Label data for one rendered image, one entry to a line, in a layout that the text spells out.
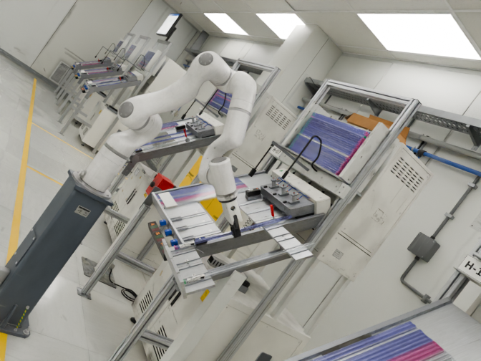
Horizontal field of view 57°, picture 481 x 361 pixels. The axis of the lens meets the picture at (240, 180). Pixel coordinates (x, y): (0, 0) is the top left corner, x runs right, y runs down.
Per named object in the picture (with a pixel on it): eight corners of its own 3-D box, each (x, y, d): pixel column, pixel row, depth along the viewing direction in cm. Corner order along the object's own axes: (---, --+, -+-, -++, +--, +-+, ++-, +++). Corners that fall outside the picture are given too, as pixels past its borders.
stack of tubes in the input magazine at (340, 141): (336, 175, 215) (369, 130, 213) (286, 147, 258) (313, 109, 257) (351, 187, 221) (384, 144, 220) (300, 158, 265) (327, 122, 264)
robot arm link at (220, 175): (209, 193, 173) (226, 196, 167) (201, 162, 168) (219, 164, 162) (223, 184, 179) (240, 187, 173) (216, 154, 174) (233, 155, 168)
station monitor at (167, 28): (163, 37, 618) (180, 13, 617) (154, 35, 668) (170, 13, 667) (171, 43, 625) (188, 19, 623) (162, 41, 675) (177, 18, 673)
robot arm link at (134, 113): (139, 140, 194) (117, 128, 179) (131, 117, 198) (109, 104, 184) (236, 80, 183) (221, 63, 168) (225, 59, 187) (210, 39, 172)
